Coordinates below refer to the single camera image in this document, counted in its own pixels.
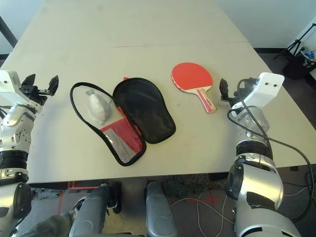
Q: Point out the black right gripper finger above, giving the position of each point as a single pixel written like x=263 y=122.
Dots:
x=250 y=82
x=224 y=90

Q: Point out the grey robot right leg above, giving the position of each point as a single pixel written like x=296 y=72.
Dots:
x=158 y=212

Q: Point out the olive trouser leg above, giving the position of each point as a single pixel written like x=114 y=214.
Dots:
x=49 y=225

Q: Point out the white and grey plush toy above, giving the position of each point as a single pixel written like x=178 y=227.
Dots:
x=98 y=108

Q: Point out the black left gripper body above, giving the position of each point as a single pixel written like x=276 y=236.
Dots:
x=33 y=91

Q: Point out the black tripod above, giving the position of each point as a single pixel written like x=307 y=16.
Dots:
x=297 y=44

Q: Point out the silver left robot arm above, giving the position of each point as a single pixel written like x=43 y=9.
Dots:
x=14 y=128

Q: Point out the speckled grey foam mat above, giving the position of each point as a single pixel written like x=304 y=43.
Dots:
x=45 y=194

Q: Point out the red tape line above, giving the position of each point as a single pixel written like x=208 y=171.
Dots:
x=60 y=205

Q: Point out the black bag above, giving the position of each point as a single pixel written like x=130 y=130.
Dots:
x=296 y=69

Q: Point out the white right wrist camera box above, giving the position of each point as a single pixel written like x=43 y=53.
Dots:
x=264 y=89

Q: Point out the red and black paddle case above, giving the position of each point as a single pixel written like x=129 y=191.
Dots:
x=145 y=111

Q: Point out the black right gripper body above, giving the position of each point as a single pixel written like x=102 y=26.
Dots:
x=237 y=100

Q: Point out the black metal frame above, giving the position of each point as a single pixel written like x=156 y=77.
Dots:
x=7 y=29

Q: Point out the red ping-pong paddle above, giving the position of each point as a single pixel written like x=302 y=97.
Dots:
x=190 y=74

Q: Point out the grey robot left leg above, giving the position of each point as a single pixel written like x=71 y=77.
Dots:
x=91 y=212

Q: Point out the grey robot leg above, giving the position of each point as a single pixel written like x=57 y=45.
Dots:
x=158 y=212
x=91 y=212

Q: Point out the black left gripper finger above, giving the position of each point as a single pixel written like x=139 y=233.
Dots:
x=53 y=86
x=29 y=81

